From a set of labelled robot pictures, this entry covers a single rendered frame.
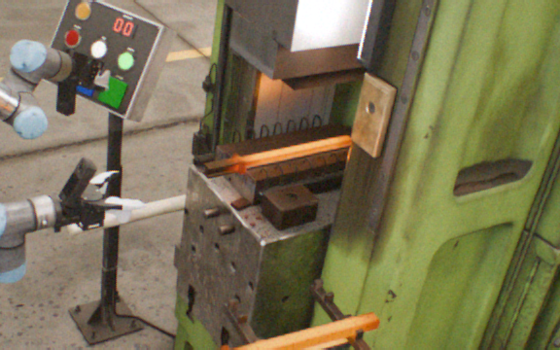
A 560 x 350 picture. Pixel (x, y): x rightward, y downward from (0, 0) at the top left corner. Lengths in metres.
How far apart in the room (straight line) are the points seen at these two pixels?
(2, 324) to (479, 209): 1.78
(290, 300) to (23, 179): 1.91
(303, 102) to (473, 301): 0.74
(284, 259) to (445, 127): 0.57
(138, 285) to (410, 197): 1.63
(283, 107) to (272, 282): 0.54
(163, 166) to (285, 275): 1.92
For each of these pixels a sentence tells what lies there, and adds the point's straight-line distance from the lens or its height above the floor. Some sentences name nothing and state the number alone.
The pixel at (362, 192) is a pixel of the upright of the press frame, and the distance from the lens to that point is 1.95.
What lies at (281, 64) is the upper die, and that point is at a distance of 1.92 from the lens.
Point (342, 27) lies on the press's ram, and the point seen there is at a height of 1.41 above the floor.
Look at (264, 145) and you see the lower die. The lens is 2.22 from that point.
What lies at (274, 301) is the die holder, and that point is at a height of 0.70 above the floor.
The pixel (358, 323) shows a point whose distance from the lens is 1.74.
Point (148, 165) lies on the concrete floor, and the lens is 3.93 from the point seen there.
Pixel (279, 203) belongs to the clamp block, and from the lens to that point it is 2.01.
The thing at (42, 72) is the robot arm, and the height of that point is 1.18.
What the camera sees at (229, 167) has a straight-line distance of 2.08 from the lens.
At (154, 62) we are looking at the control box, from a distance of 2.34.
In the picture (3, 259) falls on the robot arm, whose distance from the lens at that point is 1.91.
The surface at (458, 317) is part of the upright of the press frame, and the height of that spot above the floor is 0.64.
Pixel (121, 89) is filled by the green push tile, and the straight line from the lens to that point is 2.34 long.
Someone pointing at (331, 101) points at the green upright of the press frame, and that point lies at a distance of 2.46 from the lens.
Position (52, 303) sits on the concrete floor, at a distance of 3.15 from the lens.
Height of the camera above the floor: 2.09
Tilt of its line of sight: 32 degrees down
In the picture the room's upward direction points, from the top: 10 degrees clockwise
